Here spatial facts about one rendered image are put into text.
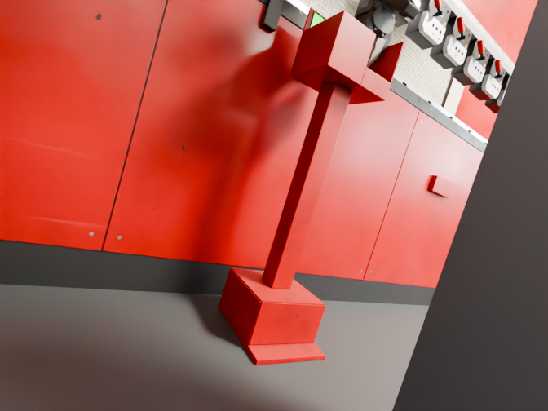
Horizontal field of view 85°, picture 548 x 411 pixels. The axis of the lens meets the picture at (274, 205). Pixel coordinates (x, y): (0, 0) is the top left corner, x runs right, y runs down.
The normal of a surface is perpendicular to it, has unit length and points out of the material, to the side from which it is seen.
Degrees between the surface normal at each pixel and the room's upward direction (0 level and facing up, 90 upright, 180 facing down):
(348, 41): 90
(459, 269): 90
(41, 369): 0
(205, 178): 90
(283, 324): 90
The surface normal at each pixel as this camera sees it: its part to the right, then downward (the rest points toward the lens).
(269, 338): 0.48, 0.22
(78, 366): 0.29, -0.96
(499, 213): -0.77, -0.18
